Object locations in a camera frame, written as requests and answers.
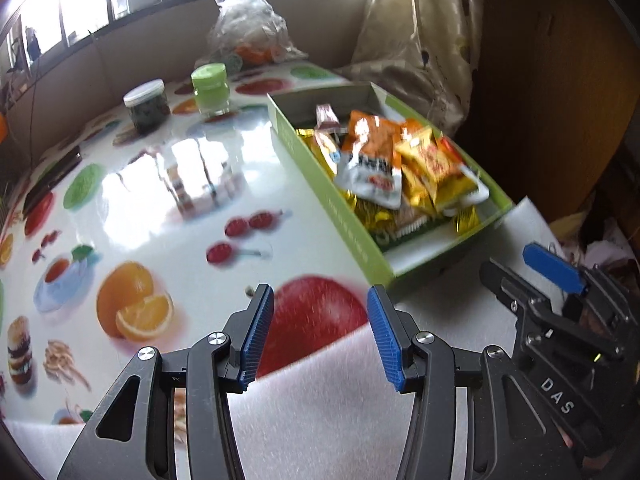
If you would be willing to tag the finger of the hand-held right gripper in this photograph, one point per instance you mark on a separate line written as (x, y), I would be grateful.
(510, 290)
(552, 265)

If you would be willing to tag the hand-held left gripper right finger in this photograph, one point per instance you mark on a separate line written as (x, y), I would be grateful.
(387, 340)

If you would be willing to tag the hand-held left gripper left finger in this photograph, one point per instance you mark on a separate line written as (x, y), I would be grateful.
(257, 335)

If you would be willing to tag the long gold snack packet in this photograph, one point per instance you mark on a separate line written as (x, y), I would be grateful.
(465, 220)

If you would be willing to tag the yellow snack packet red print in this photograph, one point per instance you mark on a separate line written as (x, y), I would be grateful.
(417, 190)

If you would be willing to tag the yellow snack packet orange label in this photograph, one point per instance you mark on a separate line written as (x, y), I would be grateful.
(440, 165)

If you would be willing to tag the small red snack packet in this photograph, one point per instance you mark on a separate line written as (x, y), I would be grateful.
(450, 147)

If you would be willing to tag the green cardboard box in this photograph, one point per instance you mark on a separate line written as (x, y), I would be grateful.
(325, 185)

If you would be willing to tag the orange white snack packet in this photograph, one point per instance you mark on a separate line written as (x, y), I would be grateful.
(415, 130)
(370, 150)

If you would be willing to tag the pile of snack packets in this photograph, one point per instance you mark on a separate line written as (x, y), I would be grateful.
(320, 150)

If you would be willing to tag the printed floral blanket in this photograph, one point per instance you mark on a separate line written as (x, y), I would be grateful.
(600, 245)

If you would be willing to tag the printed fruit tablecloth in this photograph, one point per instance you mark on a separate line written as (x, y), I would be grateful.
(150, 200)

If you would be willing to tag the brown wooden cabinet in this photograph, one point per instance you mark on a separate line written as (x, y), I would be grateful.
(550, 85)

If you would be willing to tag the green jar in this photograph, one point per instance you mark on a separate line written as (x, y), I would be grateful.
(211, 92)

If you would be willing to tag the clear jar white lid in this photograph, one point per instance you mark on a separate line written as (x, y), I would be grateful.
(147, 110)

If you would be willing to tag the black smartphone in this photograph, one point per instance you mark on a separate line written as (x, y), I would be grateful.
(52, 180)

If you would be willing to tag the cream patterned curtain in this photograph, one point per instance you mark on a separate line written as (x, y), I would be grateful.
(420, 35)

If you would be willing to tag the orange fruit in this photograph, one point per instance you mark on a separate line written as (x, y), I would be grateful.
(255, 52)

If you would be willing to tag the clear plastic bag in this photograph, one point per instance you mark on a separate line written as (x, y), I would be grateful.
(250, 20)

